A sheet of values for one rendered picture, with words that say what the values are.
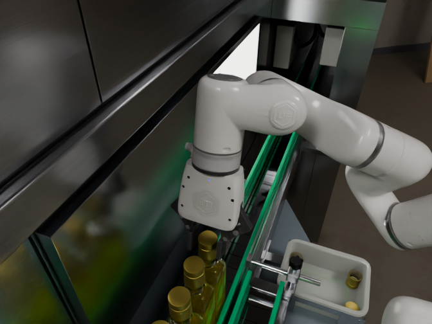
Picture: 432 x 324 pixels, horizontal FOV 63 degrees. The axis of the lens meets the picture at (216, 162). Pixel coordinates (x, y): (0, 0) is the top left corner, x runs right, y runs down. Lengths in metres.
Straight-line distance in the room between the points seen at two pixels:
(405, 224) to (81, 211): 0.52
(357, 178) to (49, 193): 0.50
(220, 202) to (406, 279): 1.74
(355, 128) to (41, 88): 0.43
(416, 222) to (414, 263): 1.60
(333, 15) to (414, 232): 0.89
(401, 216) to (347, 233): 1.58
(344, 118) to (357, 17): 0.82
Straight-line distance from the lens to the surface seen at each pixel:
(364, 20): 1.38
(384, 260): 2.22
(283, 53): 1.58
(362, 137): 0.57
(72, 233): 0.49
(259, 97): 0.48
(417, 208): 0.68
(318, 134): 0.61
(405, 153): 0.62
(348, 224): 2.32
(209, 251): 0.62
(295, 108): 0.48
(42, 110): 0.44
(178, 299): 0.56
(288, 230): 1.19
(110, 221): 0.55
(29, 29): 0.42
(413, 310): 0.62
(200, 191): 0.55
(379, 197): 0.71
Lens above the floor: 1.65
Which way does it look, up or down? 39 degrees down
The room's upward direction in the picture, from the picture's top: straight up
